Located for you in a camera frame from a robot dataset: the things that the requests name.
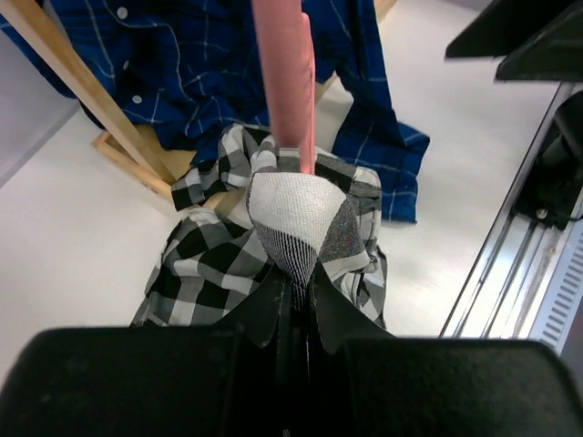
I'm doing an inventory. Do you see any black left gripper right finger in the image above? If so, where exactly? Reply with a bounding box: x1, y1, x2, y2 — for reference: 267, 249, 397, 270
305, 262, 583, 437

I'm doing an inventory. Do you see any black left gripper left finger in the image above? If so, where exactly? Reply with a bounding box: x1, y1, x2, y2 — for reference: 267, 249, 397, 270
0, 263, 292, 437

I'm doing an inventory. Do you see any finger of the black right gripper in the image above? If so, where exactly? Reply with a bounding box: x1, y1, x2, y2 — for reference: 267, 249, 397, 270
445, 0, 575, 58
496, 4, 582, 83

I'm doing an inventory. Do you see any pink wire hanger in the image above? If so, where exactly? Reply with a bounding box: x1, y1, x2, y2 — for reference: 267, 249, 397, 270
251, 0, 316, 175

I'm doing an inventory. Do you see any black white checkered shirt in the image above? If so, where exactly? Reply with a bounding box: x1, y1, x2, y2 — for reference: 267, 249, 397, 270
132, 124, 387, 326

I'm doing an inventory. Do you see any blue plaid shirt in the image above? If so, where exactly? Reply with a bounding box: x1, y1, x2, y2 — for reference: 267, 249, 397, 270
0, 0, 432, 224

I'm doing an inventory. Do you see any wooden clothes rack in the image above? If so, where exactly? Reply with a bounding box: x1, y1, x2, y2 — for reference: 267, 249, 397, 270
0, 0, 397, 204

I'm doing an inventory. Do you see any aluminium mounting rail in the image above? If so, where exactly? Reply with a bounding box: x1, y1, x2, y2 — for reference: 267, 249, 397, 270
441, 84, 582, 341

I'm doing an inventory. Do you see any slotted grey cable duct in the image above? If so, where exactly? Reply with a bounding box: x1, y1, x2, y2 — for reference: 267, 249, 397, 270
533, 237, 582, 354

